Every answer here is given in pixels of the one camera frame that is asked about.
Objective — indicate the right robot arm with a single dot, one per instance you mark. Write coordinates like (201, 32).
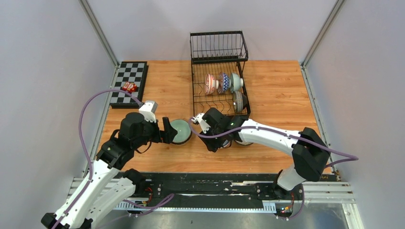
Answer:
(305, 147)

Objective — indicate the red owl toy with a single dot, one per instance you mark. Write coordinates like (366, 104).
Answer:
(129, 87)

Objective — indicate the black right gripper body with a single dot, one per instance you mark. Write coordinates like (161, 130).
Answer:
(215, 144)

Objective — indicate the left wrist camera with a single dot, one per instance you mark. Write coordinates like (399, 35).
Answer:
(148, 110)

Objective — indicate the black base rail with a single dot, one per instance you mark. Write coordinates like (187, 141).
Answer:
(247, 193)

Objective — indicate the white blue striped bowl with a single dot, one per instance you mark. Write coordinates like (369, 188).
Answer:
(226, 144)

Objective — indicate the orange geometric pattern bowl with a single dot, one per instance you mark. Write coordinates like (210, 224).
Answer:
(224, 83)

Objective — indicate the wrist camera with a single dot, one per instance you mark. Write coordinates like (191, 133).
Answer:
(148, 110)
(198, 120)

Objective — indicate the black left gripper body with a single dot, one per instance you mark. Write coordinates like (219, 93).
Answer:
(151, 132)

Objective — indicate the black beige bowl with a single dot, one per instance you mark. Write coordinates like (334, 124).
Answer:
(243, 143)

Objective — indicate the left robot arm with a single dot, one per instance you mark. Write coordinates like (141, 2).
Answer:
(88, 205)

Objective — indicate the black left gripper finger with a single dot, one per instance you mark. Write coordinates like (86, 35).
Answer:
(167, 136)
(167, 125)

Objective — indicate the beige interior bowl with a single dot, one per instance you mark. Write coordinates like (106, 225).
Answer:
(240, 101)

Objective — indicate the black white chessboard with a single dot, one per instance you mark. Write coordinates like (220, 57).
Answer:
(131, 77)

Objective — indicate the black wire dish rack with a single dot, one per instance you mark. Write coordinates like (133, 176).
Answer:
(216, 52)

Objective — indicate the orange floral pattern bowl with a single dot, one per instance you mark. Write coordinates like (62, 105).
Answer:
(211, 84)

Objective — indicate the teal dashed pattern bowl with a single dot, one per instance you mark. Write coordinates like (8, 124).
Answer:
(236, 82)

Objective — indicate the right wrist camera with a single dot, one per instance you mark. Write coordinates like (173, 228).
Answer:
(198, 120)

